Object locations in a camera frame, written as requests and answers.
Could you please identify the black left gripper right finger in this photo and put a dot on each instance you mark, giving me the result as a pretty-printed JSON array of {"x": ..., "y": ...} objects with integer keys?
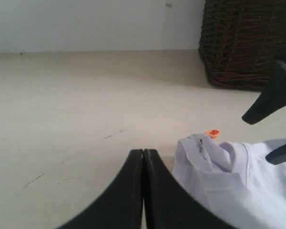
[{"x": 168, "y": 205}]

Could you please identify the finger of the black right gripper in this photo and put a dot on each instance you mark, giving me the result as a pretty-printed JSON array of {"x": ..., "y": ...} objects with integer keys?
[
  {"x": 267, "y": 103},
  {"x": 277, "y": 154}
]

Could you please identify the dark brown wicker basket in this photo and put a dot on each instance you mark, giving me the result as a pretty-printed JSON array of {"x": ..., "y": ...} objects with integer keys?
[{"x": 240, "y": 40}]

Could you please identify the orange shirt neck label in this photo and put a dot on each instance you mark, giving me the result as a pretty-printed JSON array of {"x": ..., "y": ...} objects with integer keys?
[{"x": 212, "y": 133}]

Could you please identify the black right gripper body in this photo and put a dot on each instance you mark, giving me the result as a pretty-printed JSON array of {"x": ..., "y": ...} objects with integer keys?
[{"x": 279, "y": 80}]

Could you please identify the white t-shirt red lettering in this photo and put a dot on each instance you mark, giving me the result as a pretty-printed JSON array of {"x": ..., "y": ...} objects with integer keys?
[{"x": 233, "y": 180}]

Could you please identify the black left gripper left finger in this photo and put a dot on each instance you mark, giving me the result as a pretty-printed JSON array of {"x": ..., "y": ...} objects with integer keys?
[{"x": 120, "y": 205}]

